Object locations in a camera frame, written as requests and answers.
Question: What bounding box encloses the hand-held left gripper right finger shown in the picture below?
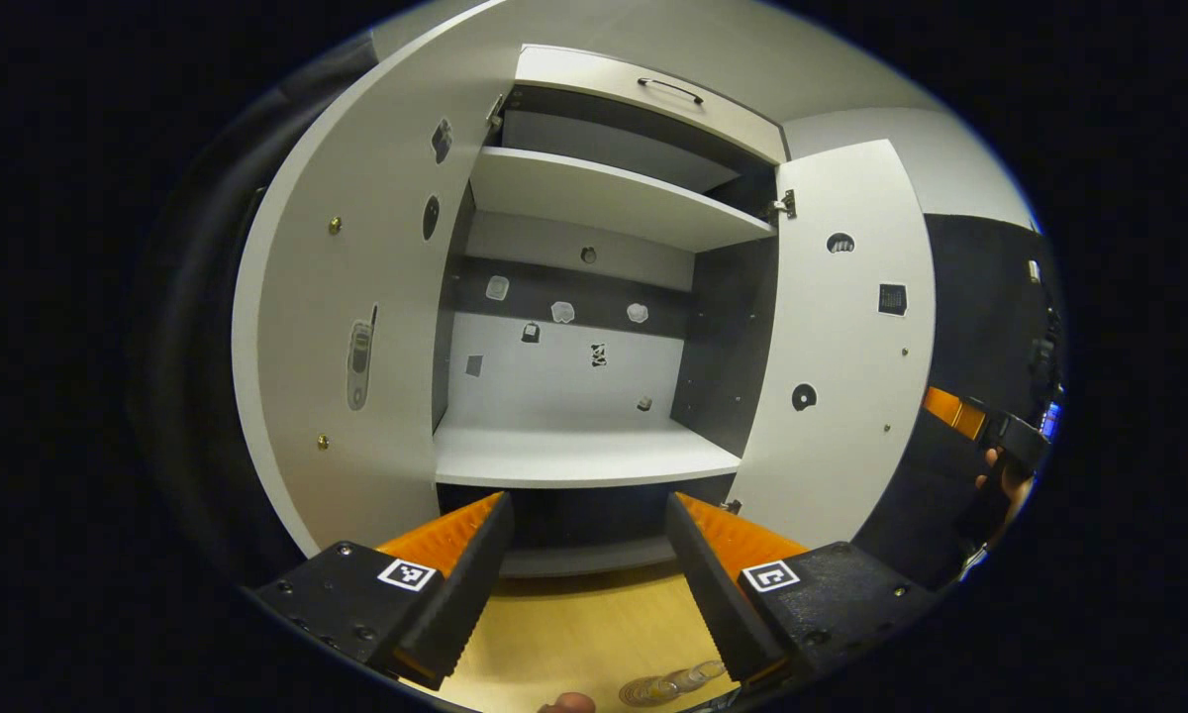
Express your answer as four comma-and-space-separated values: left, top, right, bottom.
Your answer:
663, 491, 937, 686

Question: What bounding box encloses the white cabinet door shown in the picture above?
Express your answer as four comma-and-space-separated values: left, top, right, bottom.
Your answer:
231, 30, 516, 558
728, 139, 939, 551

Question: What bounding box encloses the white cabinet drawer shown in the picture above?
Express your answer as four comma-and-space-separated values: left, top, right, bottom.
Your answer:
513, 45, 788, 166

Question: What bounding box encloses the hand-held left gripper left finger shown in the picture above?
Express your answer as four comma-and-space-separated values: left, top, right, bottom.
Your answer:
247, 490, 516, 691

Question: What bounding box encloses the white cabinet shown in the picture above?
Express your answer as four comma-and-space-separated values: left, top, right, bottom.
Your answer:
431, 45, 788, 580

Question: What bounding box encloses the black backdrop cloth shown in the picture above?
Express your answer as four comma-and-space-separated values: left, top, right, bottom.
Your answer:
851, 213, 1065, 593

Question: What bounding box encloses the white cabinet shelf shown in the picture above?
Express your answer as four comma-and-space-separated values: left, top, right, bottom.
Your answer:
468, 147, 778, 254

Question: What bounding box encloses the clear glass bottle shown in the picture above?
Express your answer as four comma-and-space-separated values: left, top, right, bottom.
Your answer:
618, 661, 730, 708

